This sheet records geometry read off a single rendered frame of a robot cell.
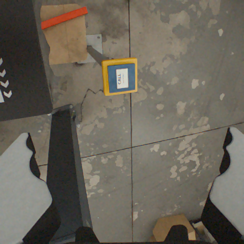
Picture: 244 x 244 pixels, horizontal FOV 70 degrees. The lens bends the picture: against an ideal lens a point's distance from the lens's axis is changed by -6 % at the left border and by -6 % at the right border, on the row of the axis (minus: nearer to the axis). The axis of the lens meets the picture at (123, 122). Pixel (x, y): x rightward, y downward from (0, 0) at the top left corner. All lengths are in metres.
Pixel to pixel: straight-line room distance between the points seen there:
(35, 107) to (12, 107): 0.08
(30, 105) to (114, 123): 1.27
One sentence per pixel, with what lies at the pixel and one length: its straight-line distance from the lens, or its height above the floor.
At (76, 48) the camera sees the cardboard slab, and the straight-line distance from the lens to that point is 1.59.
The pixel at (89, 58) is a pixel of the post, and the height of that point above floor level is 0.01.
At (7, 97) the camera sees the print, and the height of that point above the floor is 0.95.
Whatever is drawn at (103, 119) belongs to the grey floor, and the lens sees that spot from 1.83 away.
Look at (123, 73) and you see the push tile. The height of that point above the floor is 0.97.
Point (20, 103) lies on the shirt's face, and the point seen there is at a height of 0.95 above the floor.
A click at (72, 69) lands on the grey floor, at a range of 1.63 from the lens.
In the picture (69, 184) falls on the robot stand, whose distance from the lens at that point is 0.98.
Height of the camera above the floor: 1.60
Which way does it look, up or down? 57 degrees down
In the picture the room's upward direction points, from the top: 148 degrees clockwise
